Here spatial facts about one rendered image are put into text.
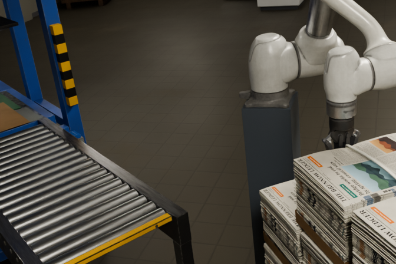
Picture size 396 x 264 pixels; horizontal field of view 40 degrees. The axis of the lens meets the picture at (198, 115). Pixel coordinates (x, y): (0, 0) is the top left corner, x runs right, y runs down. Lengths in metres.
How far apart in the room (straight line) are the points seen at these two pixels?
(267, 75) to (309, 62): 0.18
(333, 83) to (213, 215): 1.90
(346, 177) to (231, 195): 2.04
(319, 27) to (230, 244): 1.45
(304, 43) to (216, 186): 1.71
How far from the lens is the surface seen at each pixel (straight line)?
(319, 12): 2.09
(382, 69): 1.66
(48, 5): 2.96
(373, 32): 1.73
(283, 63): 2.16
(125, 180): 2.20
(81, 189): 2.23
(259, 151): 2.27
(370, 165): 1.63
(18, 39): 3.57
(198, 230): 3.25
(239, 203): 3.45
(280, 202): 1.89
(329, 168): 1.60
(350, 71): 1.61
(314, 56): 2.18
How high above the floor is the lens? 1.84
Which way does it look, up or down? 23 degrees down
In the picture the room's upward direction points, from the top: 7 degrees counter-clockwise
